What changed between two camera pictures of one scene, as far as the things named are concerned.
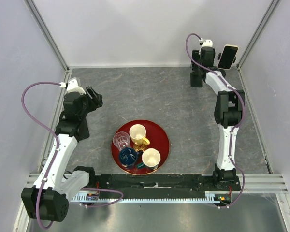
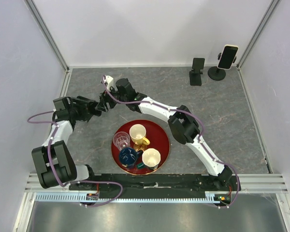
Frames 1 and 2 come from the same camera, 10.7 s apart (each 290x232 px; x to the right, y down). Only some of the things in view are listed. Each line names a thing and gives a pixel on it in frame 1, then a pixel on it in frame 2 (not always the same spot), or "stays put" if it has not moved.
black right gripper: [195, 55] to [106, 98]
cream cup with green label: [151, 157] stays put
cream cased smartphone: [227, 57] stays put
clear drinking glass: [121, 139] stays put
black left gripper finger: [93, 94] to [99, 106]
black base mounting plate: [161, 182] stays put
